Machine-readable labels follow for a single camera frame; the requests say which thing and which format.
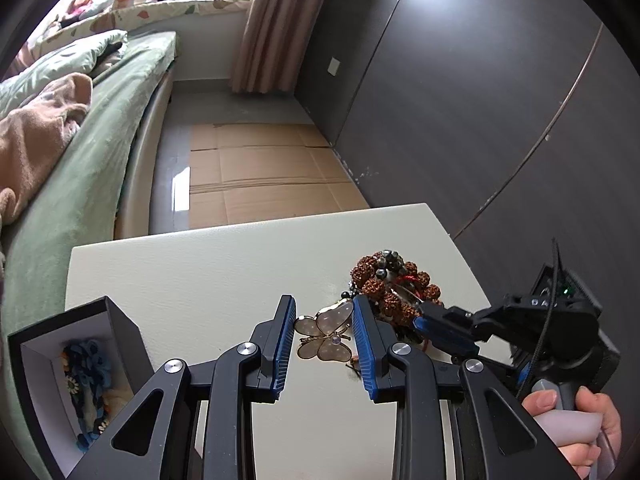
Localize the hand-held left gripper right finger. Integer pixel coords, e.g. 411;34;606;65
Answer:
351;294;581;480

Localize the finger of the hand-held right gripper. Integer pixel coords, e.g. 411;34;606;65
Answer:
411;316;480;356
422;303;476;326

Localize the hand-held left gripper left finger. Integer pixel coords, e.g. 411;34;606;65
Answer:
65;295;298;480

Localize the pearl butterfly brooch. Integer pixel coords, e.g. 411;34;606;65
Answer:
294;297;357;362

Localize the dark grey bead bracelet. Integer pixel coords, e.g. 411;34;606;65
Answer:
367;249;406;281

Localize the brown seed bead bracelet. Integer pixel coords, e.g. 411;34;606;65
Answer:
349;255;445;346

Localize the black jewelry box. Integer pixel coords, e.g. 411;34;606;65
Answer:
7;296;156;478

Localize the person's right hand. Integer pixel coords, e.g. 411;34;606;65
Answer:
520;389;623;480

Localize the flattened cardboard sheet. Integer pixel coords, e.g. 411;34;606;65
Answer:
187;122;371;228

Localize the dark wood wardrobe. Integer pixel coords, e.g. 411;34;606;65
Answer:
295;0;640;311

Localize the bed with green sheet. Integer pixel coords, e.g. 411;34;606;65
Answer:
0;32;178;463

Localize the brown pleated curtain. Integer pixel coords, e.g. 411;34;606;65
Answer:
230;0;341;96

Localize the beige fleece blanket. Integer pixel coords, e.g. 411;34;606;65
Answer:
0;72;93;226

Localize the floral window sill cushion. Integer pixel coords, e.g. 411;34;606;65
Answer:
30;0;251;56

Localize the green floral quilt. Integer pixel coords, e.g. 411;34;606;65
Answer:
0;30;128;111

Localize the pink toy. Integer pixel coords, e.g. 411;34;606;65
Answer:
60;0;108;23

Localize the blue flower bracelet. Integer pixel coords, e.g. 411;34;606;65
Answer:
61;339;113;453

